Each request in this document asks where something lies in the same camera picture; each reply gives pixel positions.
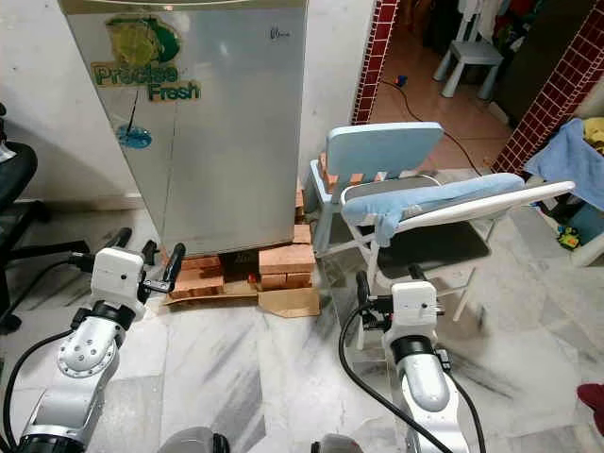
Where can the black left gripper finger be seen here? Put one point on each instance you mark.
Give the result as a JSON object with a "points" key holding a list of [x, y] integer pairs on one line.
{"points": [[122, 238], [176, 266]]}

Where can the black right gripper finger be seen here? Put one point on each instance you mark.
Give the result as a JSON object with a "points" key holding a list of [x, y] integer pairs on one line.
{"points": [[416, 273], [362, 291]]}

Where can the silver fridge door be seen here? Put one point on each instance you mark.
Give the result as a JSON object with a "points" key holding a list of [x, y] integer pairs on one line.
{"points": [[236, 142]]}

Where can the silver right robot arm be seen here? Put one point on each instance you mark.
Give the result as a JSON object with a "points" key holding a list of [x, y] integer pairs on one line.
{"points": [[425, 387]]}

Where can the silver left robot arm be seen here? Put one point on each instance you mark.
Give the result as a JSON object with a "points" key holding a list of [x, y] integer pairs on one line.
{"points": [[90, 359]]}

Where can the red brick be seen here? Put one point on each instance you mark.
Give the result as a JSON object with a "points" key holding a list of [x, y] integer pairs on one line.
{"points": [[204, 270], [283, 258]]}

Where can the light blue towel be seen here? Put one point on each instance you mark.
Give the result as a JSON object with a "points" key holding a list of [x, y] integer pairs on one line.
{"points": [[425, 200]]}

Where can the brown cardboard base sheet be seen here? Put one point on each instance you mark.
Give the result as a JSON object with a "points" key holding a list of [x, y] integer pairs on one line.
{"points": [[288, 302]]}

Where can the black office chair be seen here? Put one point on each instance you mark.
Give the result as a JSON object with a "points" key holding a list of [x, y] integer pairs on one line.
{"points": [[14, 175]]}

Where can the light blue white chair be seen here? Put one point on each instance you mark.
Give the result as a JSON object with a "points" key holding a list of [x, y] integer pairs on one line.
{"points": [[382, 149]]}

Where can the grey right robot leg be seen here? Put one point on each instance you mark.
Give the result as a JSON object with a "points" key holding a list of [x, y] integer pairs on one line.
{"points": [[340, 444]]}

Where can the grey robot leg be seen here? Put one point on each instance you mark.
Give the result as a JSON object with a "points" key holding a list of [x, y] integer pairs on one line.
{"points": [[193, 442], [340, 444]]}

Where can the grey left robot leg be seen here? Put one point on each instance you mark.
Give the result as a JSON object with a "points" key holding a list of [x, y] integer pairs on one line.
{"points": [[193, 442]]}

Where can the teal plastic bucket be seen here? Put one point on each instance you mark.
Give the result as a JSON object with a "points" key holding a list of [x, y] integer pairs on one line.
{"points": [[590, 226]]}

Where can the green Precise Fresh sticker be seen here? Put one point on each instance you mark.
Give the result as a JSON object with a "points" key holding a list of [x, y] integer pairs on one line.
{"points": [[143, 57]]}

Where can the blue hanging cloth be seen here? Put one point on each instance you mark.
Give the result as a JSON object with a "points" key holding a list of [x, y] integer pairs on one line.
{"points": [[562, 160]]}

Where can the small white stool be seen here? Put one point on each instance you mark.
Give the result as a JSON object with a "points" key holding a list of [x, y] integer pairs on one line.
{"points": [[472, 53]]}

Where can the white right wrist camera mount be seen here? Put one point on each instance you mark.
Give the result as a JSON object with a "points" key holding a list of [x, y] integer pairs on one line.
{"points": [[413, 308]]}

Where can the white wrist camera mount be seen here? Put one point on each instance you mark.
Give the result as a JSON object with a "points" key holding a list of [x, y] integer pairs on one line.
{"points": [[413, 308], [120, 276]]}

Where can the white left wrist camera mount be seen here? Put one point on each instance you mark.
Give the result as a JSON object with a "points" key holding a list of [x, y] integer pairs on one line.
{"points": [[120, 276]]}

